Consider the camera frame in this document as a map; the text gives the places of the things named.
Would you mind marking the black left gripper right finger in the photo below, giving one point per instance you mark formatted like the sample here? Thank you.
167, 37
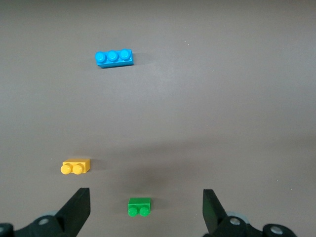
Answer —
214, 217

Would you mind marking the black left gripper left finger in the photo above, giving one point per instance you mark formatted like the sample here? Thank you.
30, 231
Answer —
74, 214

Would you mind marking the yellow two-stud block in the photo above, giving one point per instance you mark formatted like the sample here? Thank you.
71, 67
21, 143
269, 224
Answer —
81, 164

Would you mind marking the green two-stud block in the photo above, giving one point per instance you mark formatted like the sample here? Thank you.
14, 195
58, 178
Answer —
139, 203

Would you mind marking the blue three-stud block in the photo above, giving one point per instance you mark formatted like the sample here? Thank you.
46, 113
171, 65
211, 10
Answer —
114, 61

